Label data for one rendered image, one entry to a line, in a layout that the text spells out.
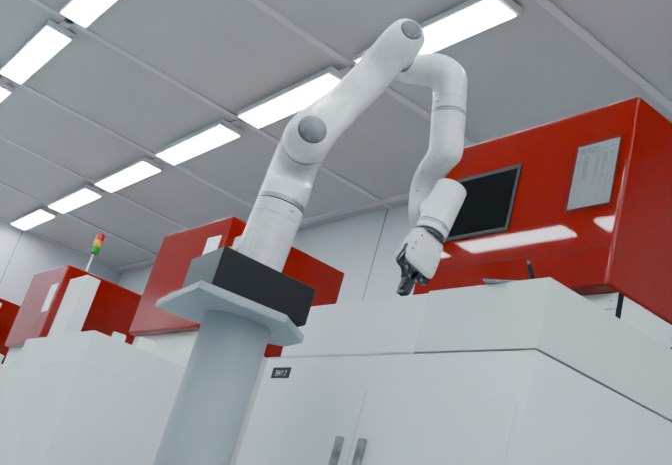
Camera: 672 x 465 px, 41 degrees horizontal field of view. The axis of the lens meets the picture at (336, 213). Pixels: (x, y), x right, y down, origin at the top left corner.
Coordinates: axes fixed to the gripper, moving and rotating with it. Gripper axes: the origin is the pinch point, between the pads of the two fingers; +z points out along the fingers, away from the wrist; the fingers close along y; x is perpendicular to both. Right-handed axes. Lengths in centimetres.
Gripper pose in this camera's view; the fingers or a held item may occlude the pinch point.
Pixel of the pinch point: (405, 287)
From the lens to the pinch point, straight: 216.9
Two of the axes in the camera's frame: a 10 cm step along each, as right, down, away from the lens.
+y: -6.9, -6.0, -3.9
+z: -4.2, 7.8, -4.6
